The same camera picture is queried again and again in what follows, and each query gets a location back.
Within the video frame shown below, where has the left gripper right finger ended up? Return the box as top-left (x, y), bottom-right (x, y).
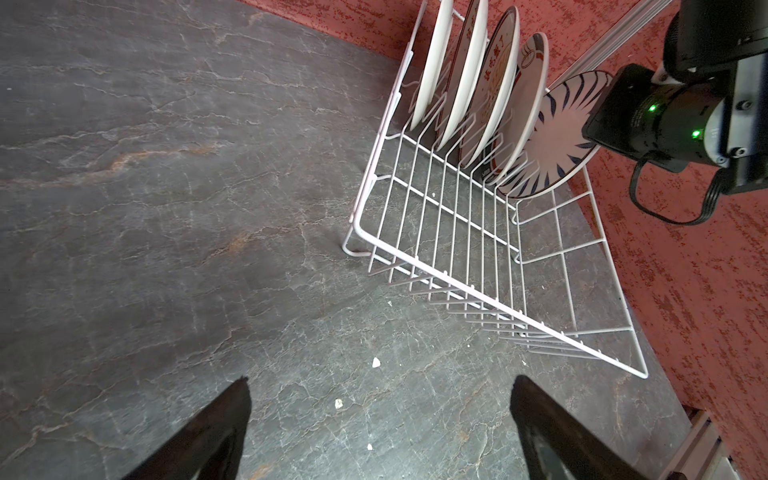
top-left (510, 375), bottom-right (643, 479)

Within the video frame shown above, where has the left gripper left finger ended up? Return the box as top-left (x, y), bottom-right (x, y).
top-left (126, 377), bottom-right (252, 479)

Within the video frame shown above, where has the blue striped white plate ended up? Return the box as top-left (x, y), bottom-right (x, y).
top-left (496, 70), bottom-right (613, 200)

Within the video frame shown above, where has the green red rimmed plate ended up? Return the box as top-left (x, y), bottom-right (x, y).
top-left (485, 32), bottom-right (550, 185)

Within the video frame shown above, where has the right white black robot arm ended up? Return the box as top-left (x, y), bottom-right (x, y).
top-left (582, 1), bottom-right (767, 225)

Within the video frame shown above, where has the white plate rearmost in rack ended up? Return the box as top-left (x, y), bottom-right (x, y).
top-left (410, 0), bottom-right (453, 130)

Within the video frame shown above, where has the aluminium mounting rail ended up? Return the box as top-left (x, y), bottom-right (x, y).
top-left (659, 408), bottom-right (741, 480)

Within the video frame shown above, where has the white wire dish rack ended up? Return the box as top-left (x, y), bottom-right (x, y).
top-left (348, 5), bottom-right (648, 379)

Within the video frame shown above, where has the right aluminium corner post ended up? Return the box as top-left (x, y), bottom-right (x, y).
top-left (547, 0), bottom-right (672, 90)

